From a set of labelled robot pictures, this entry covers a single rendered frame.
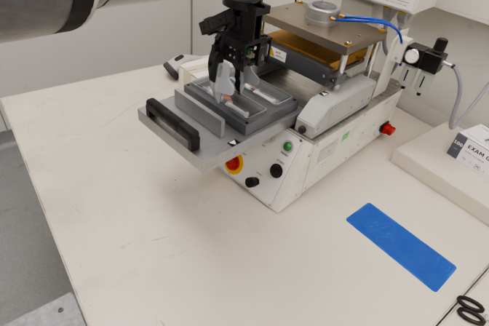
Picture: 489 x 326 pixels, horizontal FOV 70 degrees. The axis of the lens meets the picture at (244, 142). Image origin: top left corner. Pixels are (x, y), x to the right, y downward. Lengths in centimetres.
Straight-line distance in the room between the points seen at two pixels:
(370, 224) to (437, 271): 16
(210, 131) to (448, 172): 67
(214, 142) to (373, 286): 43
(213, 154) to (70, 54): 172
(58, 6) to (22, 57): 203
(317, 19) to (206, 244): 57
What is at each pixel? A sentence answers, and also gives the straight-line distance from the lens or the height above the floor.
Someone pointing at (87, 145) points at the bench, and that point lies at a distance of 106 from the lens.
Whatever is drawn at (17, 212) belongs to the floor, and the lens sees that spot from 203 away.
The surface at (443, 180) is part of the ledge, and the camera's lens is 106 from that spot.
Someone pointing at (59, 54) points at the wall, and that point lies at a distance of 226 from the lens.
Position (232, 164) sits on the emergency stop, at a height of 79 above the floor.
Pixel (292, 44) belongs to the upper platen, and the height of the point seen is 106.
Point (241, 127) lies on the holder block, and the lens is 69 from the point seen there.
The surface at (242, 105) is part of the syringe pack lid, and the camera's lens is 72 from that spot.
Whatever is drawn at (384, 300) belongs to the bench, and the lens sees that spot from 79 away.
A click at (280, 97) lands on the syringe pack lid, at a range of 77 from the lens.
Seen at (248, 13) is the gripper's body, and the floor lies 119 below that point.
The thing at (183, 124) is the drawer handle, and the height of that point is 101.
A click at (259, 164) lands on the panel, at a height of 82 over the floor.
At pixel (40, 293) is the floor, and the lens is 170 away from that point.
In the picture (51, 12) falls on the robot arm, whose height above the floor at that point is 132.
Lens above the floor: 138
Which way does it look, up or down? 37 degrees down
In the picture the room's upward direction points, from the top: 7 degrees clockwise
